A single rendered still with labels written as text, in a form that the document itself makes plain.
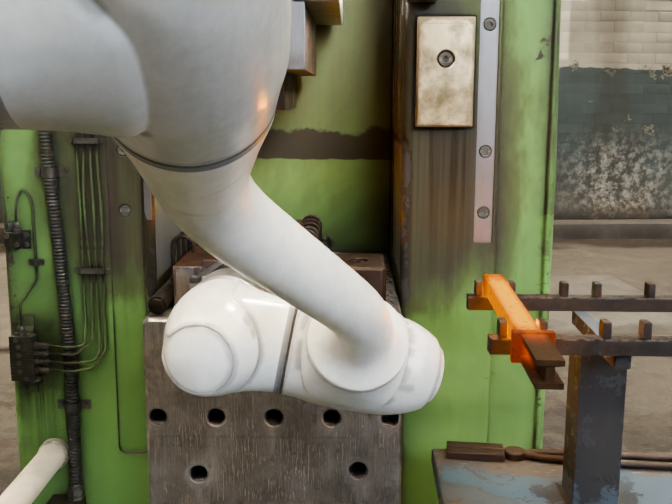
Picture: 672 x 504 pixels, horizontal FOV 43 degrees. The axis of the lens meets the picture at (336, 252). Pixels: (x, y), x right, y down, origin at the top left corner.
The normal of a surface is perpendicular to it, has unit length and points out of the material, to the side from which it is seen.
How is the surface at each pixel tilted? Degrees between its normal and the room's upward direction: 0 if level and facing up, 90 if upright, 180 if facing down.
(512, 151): 90
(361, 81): 90
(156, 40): 144
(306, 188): 90
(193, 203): 157
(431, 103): 90
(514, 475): 0
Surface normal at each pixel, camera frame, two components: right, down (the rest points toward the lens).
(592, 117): 0.07, 0.20
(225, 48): 0.55, 0.77
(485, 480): 0.00, -0.98
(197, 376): -0.09, 0.36
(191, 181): 0.00, 0.98
